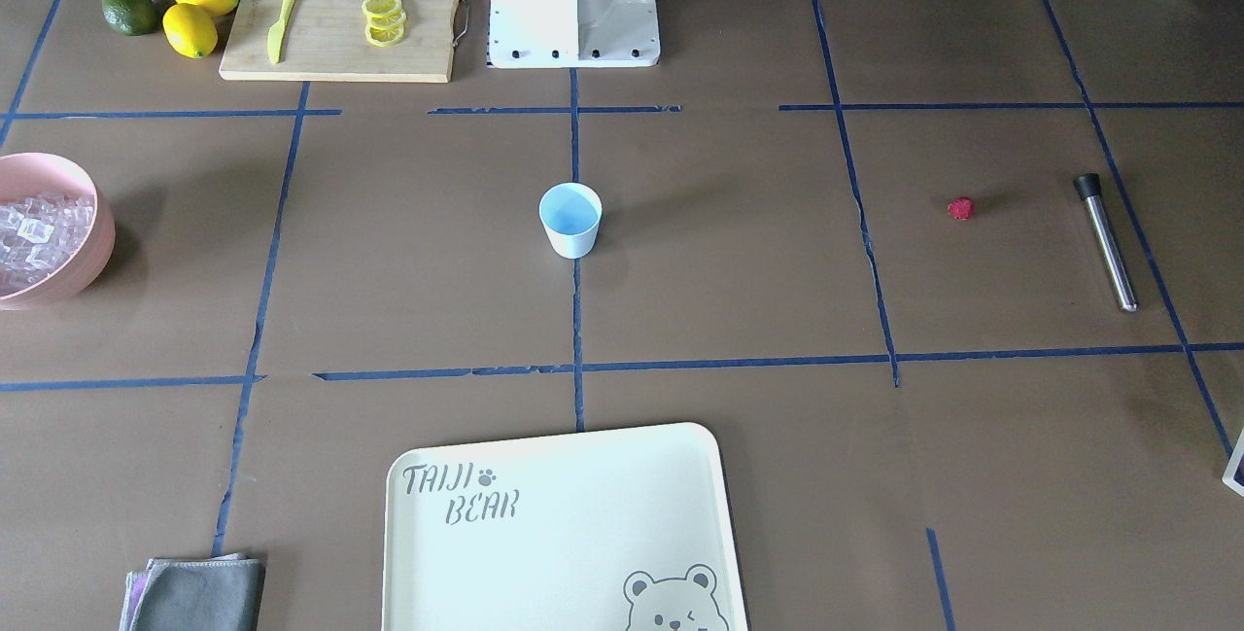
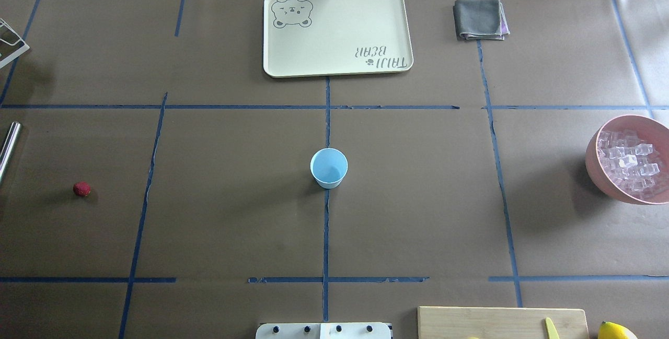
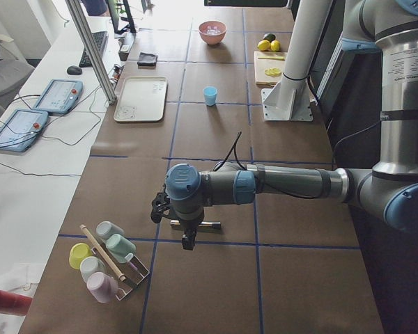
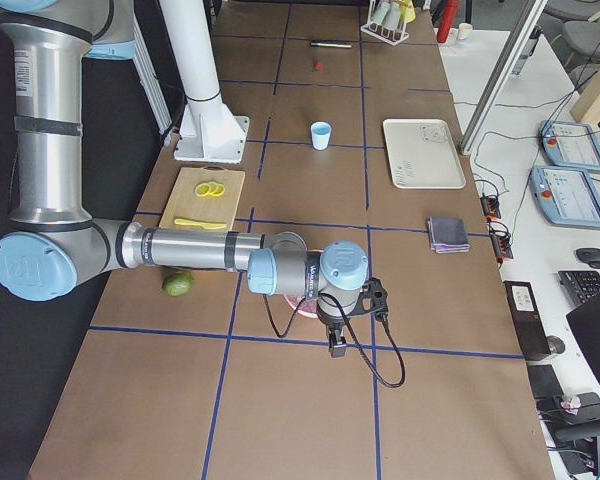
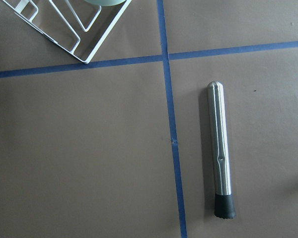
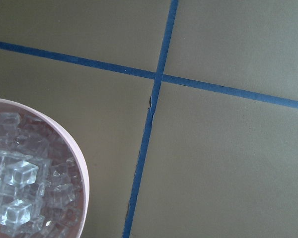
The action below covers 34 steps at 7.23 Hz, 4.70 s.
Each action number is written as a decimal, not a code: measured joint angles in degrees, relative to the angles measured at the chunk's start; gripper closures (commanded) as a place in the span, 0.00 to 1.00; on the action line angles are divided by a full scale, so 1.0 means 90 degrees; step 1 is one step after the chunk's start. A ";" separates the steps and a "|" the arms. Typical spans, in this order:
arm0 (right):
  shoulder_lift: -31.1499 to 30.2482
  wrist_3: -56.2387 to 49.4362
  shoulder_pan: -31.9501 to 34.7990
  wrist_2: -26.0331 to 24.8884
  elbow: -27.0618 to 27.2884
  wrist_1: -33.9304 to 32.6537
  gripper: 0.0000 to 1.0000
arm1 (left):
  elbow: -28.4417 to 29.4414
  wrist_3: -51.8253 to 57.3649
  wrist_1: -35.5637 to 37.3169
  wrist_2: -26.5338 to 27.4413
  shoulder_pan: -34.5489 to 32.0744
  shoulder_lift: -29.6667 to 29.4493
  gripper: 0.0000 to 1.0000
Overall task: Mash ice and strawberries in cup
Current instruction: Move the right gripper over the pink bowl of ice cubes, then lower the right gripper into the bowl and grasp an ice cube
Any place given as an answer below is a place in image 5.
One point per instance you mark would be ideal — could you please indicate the mint green cup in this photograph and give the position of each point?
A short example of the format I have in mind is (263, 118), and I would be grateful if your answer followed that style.
(105, 2)

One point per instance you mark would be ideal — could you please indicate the steel muddler black tip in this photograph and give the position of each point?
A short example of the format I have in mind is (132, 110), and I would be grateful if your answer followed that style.
(224, 203)

